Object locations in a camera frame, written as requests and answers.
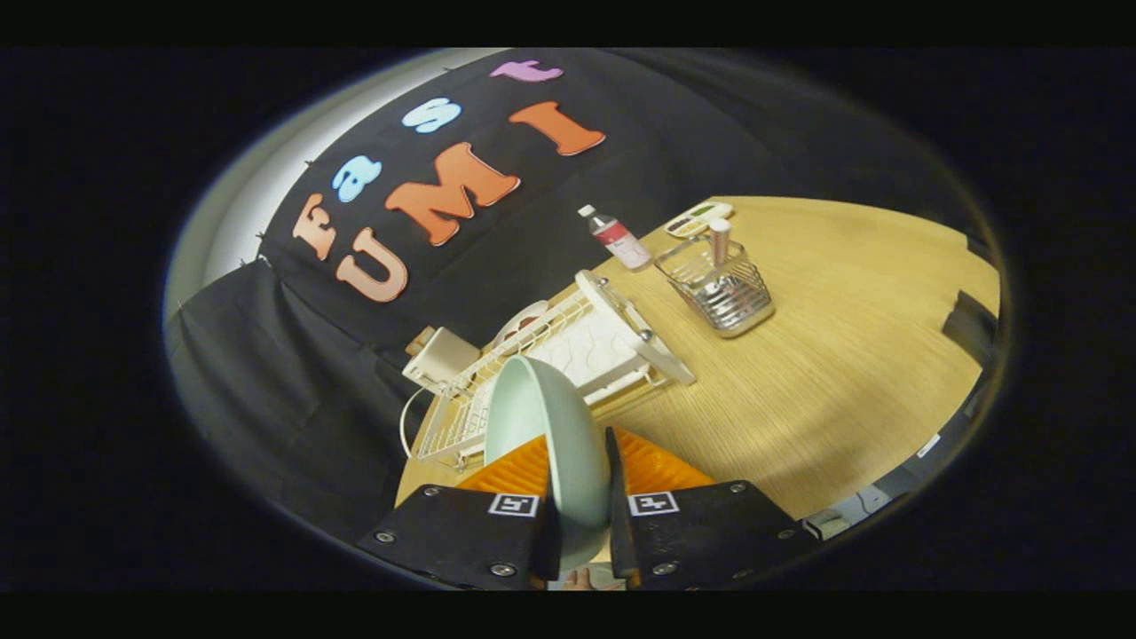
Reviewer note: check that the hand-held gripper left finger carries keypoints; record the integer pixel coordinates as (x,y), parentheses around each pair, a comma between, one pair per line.
(461,541)

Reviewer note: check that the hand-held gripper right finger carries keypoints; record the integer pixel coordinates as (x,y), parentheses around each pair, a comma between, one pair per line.
(710,532)

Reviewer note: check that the pale green plate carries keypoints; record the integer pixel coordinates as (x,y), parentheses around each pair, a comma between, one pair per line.
(559,444)

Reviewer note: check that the white spoon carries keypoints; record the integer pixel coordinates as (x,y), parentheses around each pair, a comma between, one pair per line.
(719,240)

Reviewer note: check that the white plate with red food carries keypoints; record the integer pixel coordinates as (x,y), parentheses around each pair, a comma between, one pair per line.
(508,330)

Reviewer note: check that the black backdrop cloth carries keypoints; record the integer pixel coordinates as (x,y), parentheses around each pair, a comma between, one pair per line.
(355,399)

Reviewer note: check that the white toaster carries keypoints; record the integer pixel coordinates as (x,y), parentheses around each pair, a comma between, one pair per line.
(439,359)

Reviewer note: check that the toast slices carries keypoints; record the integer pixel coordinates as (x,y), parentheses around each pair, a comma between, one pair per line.
(422,340)

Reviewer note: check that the red food pieces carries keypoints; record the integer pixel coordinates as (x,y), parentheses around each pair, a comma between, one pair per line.
(531,321)

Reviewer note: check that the clear bottle red label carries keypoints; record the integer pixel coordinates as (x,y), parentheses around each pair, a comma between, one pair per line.
(617,238)

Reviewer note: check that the white divided snack tray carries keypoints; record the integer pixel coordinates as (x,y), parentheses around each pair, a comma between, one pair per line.
(701,217)

